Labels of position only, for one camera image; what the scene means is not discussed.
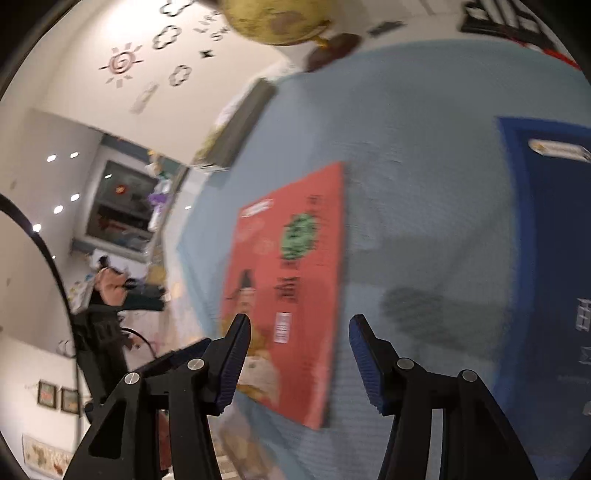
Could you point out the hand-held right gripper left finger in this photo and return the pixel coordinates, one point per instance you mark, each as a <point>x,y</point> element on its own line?
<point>235,364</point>

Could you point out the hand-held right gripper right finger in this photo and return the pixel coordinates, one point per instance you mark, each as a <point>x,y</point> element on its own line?
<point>369,364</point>

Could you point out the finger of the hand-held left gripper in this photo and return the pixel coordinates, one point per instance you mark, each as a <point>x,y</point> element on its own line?
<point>171,357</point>

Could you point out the red cover book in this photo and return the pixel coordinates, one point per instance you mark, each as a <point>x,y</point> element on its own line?
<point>304,277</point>

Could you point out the pile of books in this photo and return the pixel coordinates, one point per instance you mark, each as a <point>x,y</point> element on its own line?
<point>244,124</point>

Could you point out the small framed picture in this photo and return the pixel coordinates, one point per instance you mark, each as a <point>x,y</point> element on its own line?
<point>70,400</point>
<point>47,393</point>

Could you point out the glass display cabinet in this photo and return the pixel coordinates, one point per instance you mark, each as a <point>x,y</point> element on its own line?
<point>124,203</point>

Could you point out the light blue textured mat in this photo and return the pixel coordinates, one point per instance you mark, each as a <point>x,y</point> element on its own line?
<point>415,184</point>

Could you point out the dark navy book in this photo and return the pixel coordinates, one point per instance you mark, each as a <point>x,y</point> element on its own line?
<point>545,254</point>

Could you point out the small black ornament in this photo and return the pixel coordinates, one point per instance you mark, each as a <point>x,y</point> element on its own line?
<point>383,28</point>

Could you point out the beige globe on wooden base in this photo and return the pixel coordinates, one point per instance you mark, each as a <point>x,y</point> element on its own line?
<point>272,23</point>

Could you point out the red tassel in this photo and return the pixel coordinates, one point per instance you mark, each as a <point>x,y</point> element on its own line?
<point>554,54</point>

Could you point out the embroidered round fan on stand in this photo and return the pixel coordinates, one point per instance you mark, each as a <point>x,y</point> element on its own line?
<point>498,18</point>

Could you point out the long wall banner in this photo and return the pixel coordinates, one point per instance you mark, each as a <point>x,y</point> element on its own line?
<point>46,454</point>

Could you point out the white wall switch panel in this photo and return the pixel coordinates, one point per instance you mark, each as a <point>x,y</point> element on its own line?
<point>145,97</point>

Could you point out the wall sticker decals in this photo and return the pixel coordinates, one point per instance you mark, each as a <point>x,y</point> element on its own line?
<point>122,62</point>

